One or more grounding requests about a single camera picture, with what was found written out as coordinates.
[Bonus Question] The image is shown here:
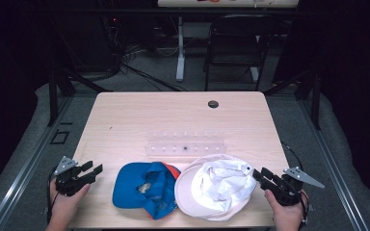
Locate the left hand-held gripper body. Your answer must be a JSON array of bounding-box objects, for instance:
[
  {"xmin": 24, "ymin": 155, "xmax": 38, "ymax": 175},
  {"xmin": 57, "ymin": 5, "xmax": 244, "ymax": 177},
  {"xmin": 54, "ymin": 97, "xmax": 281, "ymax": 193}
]
[{"xmin": 53, "ymin": 156, "xmax": 96, "ymax": 197}]

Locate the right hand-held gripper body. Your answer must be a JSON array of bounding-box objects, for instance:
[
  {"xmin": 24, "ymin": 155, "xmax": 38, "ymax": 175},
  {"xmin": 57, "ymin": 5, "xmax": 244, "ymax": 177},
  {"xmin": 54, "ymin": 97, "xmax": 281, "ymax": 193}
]
[{"xmin": 267, "ymin": 166, "xmax": 326, "ymax": 207}]

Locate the blue cap with orange trim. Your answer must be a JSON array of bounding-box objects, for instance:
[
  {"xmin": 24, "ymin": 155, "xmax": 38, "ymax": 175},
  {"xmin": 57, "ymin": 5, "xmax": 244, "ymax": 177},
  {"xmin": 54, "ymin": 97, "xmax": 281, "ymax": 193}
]
[{"xmin": 112, "ymin": 161, "xmax": 182, "ymax": 221}]

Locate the white cap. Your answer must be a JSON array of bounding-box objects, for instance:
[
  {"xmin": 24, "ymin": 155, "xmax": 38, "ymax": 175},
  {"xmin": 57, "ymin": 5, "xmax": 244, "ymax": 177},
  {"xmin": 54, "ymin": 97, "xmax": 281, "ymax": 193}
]
[{"xmin": 173, "ymin": 153, "xmax": 258, "ymax": 222}]

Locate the clear acrylic rack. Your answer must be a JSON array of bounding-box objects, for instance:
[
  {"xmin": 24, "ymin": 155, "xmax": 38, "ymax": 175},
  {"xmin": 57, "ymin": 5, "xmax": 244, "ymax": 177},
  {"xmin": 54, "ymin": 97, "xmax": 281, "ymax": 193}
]
[{"xmin": 145, "ymin": 129, "xmax": 227, "ymax": 159}]

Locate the person's right hand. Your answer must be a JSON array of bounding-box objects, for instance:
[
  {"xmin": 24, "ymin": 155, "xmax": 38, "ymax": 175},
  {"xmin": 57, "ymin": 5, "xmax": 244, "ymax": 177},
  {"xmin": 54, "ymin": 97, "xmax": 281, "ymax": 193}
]
[{"xmin": 264, "ymin": 189, "xmax": 306, "ymax": 227}]

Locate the person's left hand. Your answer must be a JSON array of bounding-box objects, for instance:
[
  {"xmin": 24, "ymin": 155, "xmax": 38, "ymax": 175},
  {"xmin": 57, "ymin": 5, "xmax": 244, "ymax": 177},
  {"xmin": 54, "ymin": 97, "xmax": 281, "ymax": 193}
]
[{"xmin": 48, "ymin": 179, "xmax": 92, "ymax": 226}]

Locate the black folding chair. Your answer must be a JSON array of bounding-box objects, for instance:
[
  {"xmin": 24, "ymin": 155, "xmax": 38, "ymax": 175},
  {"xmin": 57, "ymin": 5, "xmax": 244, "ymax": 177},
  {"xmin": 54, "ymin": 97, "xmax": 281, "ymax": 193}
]
[{"xmin": 202, "ymin": 13, "xmax": 279, "ymax": 92}]

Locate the white desk leg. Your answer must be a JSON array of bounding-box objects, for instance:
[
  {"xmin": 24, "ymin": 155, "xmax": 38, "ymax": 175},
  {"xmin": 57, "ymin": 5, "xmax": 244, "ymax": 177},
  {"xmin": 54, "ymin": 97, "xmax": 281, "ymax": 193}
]
[{"xmin": 175, "ymin": 16, "xmax": 186, "ymax": 83}]

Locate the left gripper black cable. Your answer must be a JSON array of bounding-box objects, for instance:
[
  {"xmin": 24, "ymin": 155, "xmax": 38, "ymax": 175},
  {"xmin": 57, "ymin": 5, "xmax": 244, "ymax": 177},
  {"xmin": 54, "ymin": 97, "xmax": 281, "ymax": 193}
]
[{"xmin": 45, "ymin": 167, "xmax": 61, "ymax": 224}]

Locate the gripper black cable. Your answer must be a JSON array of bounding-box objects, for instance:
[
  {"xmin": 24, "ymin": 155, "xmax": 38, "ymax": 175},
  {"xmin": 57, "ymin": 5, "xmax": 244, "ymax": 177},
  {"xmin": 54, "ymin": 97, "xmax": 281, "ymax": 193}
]
[
  {"xmin": 45, "ymin": 167, "xmax": 61, "ymax": 224},
  {"xmin": 281, "ymin": 141, "xmax": 310, "ymax": 225}
]

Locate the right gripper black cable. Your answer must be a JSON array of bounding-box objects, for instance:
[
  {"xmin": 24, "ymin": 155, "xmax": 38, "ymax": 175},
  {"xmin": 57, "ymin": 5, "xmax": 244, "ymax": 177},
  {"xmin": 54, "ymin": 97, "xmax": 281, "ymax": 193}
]
[{"xmin": 281, "ymin": 141, "xmax": 310, "ymax": 225}]

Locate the aluminium floor rail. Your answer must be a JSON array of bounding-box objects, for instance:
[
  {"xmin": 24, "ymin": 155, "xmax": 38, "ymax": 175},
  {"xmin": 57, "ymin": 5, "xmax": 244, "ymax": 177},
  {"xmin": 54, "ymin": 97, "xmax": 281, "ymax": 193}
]
[
  {"xmin": 297, "ymin": 95, "xmax": 370, "ymax": 231},
  {"xmin": 0, "ymin": 95, "xmax": 75, "ymax": 231}
]

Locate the black metal frame post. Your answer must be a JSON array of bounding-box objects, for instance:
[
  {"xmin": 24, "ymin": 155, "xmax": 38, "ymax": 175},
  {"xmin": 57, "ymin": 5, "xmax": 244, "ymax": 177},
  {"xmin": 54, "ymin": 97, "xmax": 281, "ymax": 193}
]
[
  {"xmin": 311, "ymin": 72, "xmax": 322, "ymax": 131},
  {"xmin": 46, "ymin": 65, "xmax": 61, "ymax": 127}
]

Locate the black floor cable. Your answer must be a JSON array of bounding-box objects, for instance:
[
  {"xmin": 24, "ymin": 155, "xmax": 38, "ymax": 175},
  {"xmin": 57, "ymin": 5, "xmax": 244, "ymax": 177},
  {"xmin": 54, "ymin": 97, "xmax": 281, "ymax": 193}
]
[{"xmin": 119, "ymin": 62, "xmax": 187, "ymax": 92}]

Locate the white floor cable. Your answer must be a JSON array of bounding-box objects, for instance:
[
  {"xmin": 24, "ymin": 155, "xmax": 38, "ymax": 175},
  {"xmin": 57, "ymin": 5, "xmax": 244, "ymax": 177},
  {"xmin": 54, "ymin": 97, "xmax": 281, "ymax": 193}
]
[{"xmin": 155, "ymin": 45, "xmax": 179, "ymax": 59}]

